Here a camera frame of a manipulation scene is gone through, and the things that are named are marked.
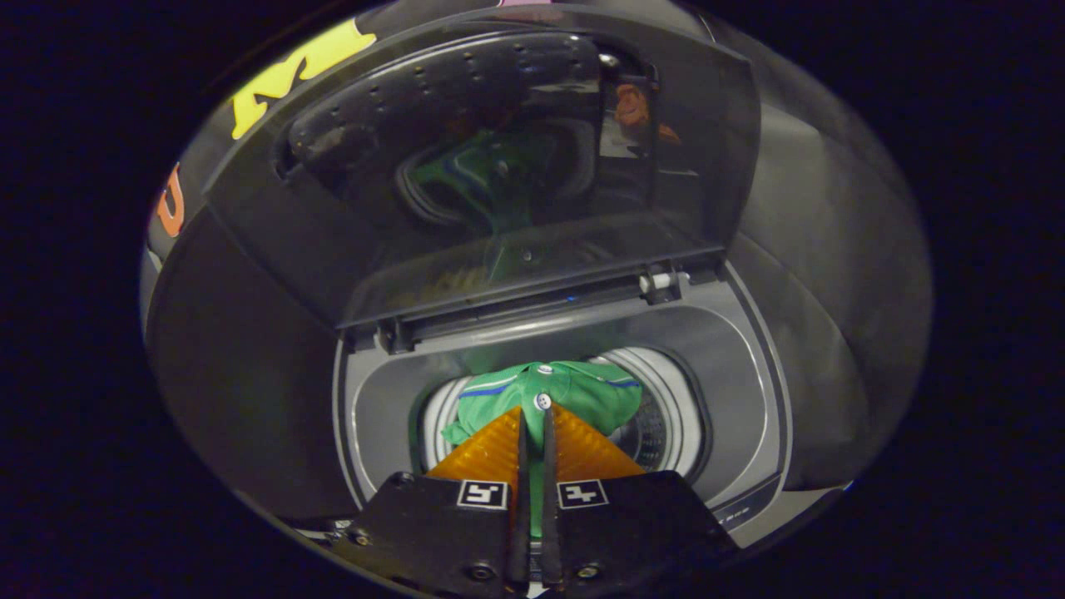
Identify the green polo shirt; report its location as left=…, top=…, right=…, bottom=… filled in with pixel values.
left=441, top=359, right=643, bottom=537

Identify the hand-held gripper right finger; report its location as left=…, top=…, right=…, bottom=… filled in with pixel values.
left=541, top=403, right=741, bottom=596

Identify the dark washing machine lid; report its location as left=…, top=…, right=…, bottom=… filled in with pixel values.
left=204, top=7, right=762, bottom=335

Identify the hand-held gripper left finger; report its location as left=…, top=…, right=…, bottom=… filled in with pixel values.
left=349, top=405, right=533, bottom=596

